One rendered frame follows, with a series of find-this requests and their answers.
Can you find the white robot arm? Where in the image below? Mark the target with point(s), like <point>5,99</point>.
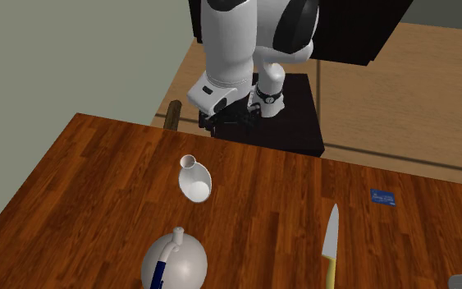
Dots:
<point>226,48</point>

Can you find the black robot stand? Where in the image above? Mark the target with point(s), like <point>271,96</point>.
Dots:
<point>290,128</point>

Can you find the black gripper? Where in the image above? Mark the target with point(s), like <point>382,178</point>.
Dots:
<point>230,116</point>

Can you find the blue card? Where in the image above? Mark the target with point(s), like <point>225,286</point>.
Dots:
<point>382,197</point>

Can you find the black cabinet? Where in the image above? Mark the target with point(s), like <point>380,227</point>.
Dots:
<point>354,28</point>

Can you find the brown wooden table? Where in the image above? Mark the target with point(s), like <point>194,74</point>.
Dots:
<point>262,208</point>

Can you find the brown wooden post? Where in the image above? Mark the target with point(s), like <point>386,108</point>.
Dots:
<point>172,115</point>

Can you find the white vase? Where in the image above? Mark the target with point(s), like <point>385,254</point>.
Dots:
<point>195,184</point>

